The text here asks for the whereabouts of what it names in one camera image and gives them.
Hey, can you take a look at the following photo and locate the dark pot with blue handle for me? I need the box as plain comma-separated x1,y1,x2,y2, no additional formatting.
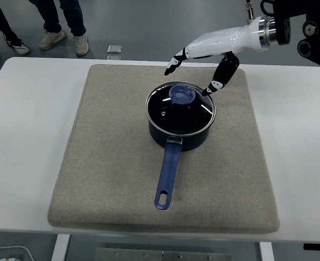
148,115,212,210

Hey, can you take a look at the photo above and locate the grey metal plate with screws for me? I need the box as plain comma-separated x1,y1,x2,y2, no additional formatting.
94,247,233,261

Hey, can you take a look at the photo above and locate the white table leg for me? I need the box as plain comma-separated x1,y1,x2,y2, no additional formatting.
259,241,275,261
51,234,71,261

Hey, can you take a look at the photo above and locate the beige fabric mat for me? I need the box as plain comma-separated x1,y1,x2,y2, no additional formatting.
47,64,280,234

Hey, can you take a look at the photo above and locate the glass pot lid blue knob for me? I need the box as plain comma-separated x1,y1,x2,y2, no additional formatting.
145,81,217,136

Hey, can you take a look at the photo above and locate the white rounded tray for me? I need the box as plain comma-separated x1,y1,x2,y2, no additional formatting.
0,246,33,261

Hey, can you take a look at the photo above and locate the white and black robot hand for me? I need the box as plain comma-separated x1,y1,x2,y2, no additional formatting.
164,16,262,97

